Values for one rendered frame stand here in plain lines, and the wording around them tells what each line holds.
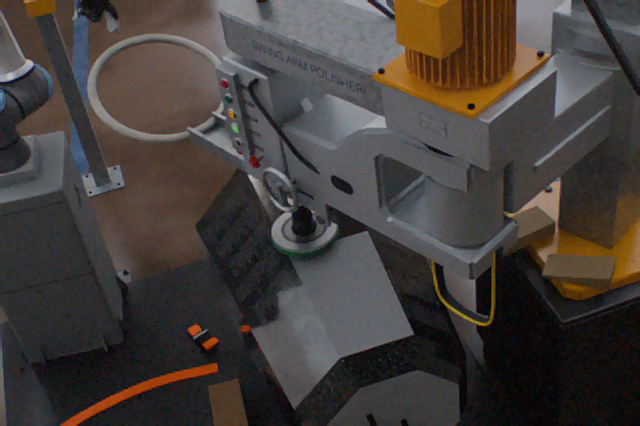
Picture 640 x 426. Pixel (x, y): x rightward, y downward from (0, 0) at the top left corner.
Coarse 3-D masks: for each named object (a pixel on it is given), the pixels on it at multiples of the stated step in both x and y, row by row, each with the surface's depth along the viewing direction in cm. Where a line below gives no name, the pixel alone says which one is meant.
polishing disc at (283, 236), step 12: (288, 216) 297; (276, 228) 293; (288, 228) 292; (324, 228) 290; (336, 228) 289; (276, 240) 288; (288, 240) 288; (300, 240) 287; (312, 240) 286; (324, 240) 286; (300, 252) 284
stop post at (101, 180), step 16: (32, 0) 398; (48, 0) 399; (32, 16) 401; (48, 16) 406; (48, 32) 410; (48, 48) 414; (64, 48) 417; (64, 64) 422; (64, 80) 426; (64, 96) 431; (80, 96) 434; (80, 112) 439; (80, 128) 444; (96, 144) 452; (96, 160) 458; (96, 176) 463; (112, 176) 472; (96, 192) 463
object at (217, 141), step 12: (216, 120) 305; (192, 132) 298; (216, 132) 304; (228, 132) 303; (204, 144) 297; (216, 144) 291; (228, 144) 298; (228, 156) 289; (240, 156) 285; (240, 168) 288; (300, 192) 269; (312, 204) 267; (336, 216) 261
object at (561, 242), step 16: (544, 192) 302; (544, 208) 296; (544, 240) 285; (560, 240) 284; (576, 240) 283; (624, 240) 280; (544, 256) 279; (624, 256) 275; (624, 272) 270; (560, 288) 271; (576, 288) 267; (592, 288) 267
